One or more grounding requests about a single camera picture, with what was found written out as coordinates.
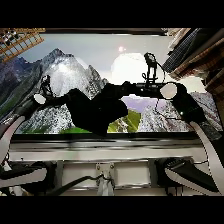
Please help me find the dark striped garment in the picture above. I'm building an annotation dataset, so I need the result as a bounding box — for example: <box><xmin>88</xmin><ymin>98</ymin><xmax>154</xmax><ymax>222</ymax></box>
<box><xmin>162</xmin><ymin>28</ymin><xmax>205</xmax><ymax>74</ymax></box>

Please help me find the black cable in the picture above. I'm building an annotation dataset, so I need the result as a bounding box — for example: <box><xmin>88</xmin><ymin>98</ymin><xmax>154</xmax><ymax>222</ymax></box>
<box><xmin>46</xmin><ymin>173</ymin><xmax>114</xmax><ymax>197</ymax></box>

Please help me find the white garment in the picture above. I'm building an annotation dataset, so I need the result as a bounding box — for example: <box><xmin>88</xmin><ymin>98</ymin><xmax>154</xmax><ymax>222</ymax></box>
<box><xmin>166</xmin><ymin>28</ymin><xmax>192</xmax><ymax>51</ymax></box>

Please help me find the silver frame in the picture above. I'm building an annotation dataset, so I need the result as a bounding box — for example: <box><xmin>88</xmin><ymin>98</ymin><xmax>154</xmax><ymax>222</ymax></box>
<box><xmin>0</xmin><ymin>133</ymin><xmax>224</xmax><ymax>197</ymax></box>

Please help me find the black garment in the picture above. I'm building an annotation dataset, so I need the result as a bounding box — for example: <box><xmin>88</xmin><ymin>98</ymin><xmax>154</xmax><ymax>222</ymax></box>
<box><xmin>65</xmin><ymin>86</ymin><xmax>130</xmax><ymax>136</ymax></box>

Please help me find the wooden slatted rack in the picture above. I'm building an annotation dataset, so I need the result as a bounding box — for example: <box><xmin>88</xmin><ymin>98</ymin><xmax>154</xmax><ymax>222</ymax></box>
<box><xmin>0</xmin><ymin>28</ymin><xmax>46</xmax><ymax>64</ymax></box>

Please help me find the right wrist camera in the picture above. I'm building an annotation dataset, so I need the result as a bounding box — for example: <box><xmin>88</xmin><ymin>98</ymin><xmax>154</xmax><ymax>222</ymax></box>
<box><xmin>141</xmin><ymin>51</ymin><xmax>167</xmax><ymax>85</ymax></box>

